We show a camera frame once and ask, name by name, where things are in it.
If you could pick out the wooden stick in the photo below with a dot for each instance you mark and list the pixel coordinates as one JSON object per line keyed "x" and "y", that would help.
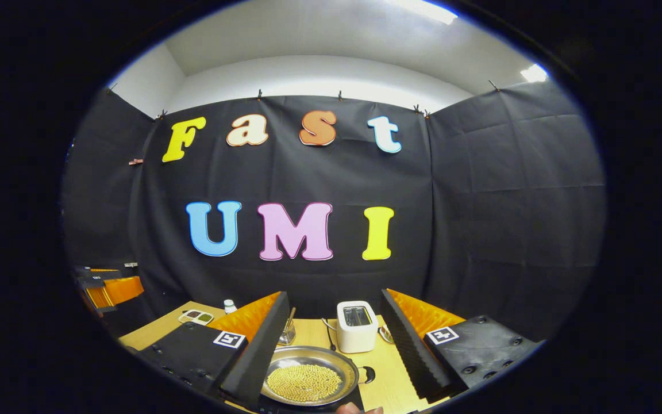
{"x": 291, "y": 316}

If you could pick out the black induction cooktop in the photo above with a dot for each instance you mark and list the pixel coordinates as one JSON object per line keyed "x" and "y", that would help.
{"x": 357, "y": 399}

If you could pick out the small ceiling light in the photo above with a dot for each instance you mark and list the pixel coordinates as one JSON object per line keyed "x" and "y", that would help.
{"x": 534, "y": 73}

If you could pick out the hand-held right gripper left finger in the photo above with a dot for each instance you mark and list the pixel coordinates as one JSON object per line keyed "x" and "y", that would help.
{"x": 250, "y": 362}

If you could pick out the white bottle green label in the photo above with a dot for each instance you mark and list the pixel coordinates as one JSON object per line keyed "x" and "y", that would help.
{"x": 230, "y": 307}

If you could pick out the small white plate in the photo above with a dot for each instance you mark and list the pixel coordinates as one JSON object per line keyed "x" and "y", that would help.
{"x": 383, "y": 338}

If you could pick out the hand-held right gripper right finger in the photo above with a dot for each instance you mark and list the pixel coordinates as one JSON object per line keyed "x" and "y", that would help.
{"x": 417, "y": 351}

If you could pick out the white toaster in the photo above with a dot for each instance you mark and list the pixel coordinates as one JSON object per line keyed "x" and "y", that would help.
{"x": 357, "y": 333}

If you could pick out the stainless steel pot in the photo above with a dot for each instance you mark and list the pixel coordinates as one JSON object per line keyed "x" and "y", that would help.
{"x": 314, "y": 355}

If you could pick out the pile of yellow soybeans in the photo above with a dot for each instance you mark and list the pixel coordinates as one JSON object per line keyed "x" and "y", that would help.
{"x": 304, "y": 382}

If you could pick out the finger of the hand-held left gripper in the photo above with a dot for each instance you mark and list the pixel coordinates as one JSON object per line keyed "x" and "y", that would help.
{"x": 118, "y": 290}
{"x": 101, "y": 273}

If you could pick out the white divided sauce dish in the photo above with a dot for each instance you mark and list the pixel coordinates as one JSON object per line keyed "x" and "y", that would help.
{"x": 196, "y": 317}

